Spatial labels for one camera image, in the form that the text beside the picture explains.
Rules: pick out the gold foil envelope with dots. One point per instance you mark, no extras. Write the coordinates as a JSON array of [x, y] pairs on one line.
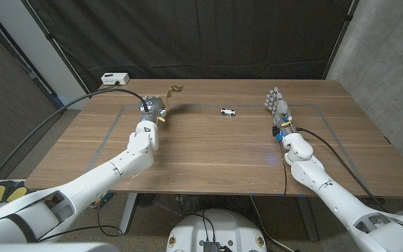
[[173, 89]]

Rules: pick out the teal and orange toy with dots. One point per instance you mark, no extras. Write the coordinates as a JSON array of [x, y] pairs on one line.
[[105, 197]]

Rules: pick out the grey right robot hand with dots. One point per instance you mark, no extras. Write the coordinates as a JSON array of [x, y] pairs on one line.
[[281, 110]]

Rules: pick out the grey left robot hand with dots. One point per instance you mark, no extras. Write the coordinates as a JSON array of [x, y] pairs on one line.
[[152, 108]]

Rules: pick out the black backdrop curtain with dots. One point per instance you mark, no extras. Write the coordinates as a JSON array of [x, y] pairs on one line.
[[257, 35]]

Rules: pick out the white toy car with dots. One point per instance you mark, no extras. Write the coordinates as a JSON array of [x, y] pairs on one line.
[[227, 112]]

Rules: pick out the black backdrop stand pole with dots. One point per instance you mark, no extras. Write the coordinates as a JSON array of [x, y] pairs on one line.
[[49, 35], [342, 35]]

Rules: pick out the grey table leg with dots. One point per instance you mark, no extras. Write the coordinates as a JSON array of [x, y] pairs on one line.
[[127, 213], [308, 220]]

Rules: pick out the small black fan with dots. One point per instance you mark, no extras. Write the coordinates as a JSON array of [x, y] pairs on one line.
[[147, 199]]

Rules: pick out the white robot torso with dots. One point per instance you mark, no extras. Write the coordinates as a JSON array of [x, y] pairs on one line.
[[222, 227]]

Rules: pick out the white power strip box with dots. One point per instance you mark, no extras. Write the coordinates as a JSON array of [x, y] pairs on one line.
[[114, 78]]

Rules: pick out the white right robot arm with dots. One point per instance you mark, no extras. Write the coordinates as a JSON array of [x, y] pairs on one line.
[[338, 199]]

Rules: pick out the grey finned torso module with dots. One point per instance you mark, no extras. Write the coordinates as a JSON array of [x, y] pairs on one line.
[[211, 246]]

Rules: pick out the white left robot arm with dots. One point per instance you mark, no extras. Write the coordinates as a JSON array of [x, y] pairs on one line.
[[93, 182]]

